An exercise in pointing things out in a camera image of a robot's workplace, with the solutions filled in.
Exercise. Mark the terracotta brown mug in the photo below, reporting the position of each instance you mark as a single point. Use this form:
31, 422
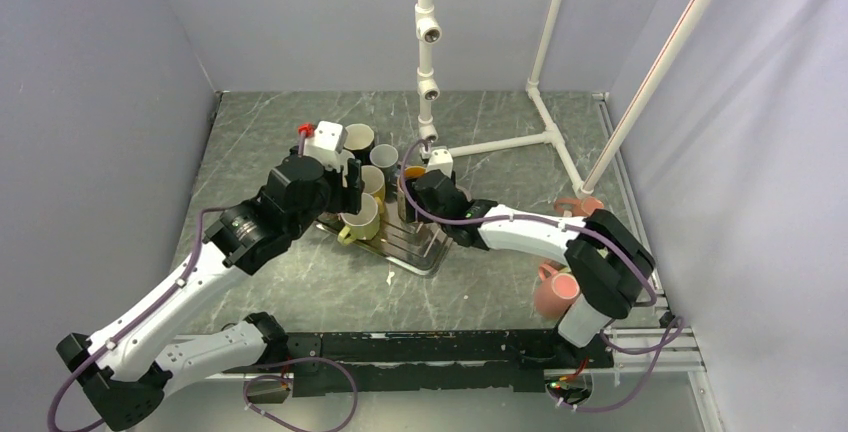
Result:
574, 207

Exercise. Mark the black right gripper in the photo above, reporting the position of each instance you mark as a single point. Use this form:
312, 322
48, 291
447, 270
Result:
413, 196

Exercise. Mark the lime green faceted mug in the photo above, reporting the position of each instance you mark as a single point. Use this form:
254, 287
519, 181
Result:
363, 225

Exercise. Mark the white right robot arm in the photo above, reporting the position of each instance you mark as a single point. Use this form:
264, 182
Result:
611, 266

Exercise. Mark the black white-lined mug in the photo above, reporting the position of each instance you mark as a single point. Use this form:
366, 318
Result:
360, 141

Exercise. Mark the steel serving tray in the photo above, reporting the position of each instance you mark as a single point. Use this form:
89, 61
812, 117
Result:
416, 247

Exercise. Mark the pink mug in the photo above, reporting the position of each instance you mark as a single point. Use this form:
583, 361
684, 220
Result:
556, 293

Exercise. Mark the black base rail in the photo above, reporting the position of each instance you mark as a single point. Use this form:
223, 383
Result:
387, 361

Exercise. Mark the clear glass mug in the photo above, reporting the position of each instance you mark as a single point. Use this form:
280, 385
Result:
411, 173

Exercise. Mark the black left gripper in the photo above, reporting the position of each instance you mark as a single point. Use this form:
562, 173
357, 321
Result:
346, 198

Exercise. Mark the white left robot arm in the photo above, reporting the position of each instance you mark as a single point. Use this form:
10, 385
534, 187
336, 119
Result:
127, 368

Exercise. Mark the grey blue mug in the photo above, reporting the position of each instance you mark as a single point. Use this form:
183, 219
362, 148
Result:
386, 158

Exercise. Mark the yellow mug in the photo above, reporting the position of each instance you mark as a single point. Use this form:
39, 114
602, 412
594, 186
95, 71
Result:
374, 184

